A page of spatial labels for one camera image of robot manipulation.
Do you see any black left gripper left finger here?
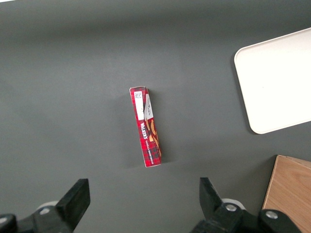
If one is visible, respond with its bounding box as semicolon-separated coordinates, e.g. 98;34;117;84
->
56;179;91;233

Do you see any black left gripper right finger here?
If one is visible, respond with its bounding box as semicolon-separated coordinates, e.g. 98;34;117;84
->
199;177;223;221

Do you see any red tartan cookie box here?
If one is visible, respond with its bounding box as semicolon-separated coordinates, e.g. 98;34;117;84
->
128;86;162;168

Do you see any cream rectangular tray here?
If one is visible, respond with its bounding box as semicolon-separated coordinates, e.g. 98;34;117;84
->
233;27;311;135

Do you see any wooden two-drawer cabinet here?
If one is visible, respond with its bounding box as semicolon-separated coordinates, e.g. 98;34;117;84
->
261;154;311;233

